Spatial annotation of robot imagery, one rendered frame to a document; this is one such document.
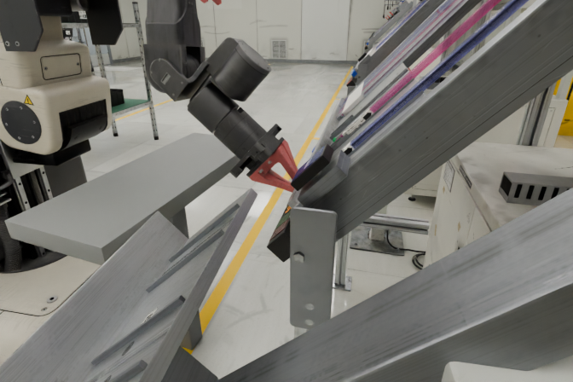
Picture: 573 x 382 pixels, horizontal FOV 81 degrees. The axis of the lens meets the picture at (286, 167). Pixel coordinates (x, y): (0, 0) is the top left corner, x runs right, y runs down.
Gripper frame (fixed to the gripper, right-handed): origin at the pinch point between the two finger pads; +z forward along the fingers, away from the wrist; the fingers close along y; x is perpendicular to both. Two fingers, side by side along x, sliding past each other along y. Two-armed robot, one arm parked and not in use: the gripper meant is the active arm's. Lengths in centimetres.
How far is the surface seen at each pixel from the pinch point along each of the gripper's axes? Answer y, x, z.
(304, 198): -13.2, -6.3, -1.2
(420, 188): 135, 17, 72
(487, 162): 43, -20, 35
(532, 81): -10.3, -28.6, 4.9
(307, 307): -14.6, 3.3, 8.7
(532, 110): 60, -36, 39
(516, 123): 135, -38, 73
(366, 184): -10.2, -11.2, 2.9
